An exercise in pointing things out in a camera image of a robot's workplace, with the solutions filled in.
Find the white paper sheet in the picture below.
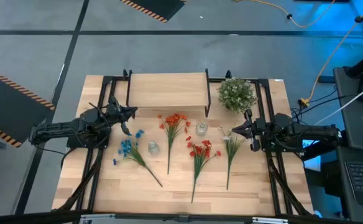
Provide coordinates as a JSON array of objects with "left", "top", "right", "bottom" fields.
[{"left": 301, "top": 135, "right": 322, "bottom": 172}]

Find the yellow extension cable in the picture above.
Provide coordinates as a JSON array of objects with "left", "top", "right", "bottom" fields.
[
  {"left": 234, "top": 0, "right": 338, "bottom": 29},
  {"left": 298, "top": 0, "right": 363, "bottom": 107}
]

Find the black mat with striped edge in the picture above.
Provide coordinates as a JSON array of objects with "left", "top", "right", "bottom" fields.
[
  {"left": 119, "top": 0, "right": 187, "bottom": 24},
  {"left": 0, "top": 64, "right": 57, "bottom": 149}
]

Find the wooden shelf with black frame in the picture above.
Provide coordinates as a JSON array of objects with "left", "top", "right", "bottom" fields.
[{"left": 125, "top": 68, "right": 213, "bottom": 118}]

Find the orange artificial flower bunch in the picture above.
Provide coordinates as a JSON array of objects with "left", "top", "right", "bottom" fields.
[{"left": 157, "top": 113, "right": 192, "bottom": 175}]

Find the ribbed clear glass vase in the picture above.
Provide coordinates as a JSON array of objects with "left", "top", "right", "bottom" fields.
[{"left": 195, "top": 121, "right": 209, "bottom": 136}]

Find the blue artificial flower bunch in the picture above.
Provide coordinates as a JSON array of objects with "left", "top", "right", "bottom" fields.
[{"left": 113, "top": 129, "right": 163, "bottom": 188}]

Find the white cable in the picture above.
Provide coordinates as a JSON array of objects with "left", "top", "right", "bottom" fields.
[{"left": 313, "top": 79, "right": 363, "bottom": 126}]

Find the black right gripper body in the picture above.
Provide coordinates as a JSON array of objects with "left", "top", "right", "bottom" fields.
[{"left": 244, "top": 108, "right": 275, "bottom": 153}]

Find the white artificial flower bunch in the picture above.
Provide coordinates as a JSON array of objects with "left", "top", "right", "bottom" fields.
[{"left": 220, "top": 126, "right": 246, "bottom": 190}]

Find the curvy clear glass vase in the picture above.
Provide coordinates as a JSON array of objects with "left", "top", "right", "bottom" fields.
[{"left": 147, "top": 141, "right": 161, "bottom": 156}]

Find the green potted plant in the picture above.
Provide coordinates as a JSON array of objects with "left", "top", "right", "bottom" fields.
[{"left": 217, "top": 77, "right": 259, "bottom": 114}]

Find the black side desk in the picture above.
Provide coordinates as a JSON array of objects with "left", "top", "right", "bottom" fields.
[{"left": 333, "top": 65, "right": 363, "bottom": 152}]

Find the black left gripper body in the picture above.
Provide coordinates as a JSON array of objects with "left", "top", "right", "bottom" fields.
[{"left": 105, "top": 95, "right": 132, "bottom": 137}]

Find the black silver crossbar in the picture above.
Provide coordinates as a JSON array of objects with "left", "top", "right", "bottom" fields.
[{"left": 0, "top": 210, "right": 363, "bottom": 224}]

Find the red artificial flower bunch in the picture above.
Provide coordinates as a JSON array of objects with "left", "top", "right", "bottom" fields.
[{"left": 186, "top": 136, "right": 223, "bottom": 203}]

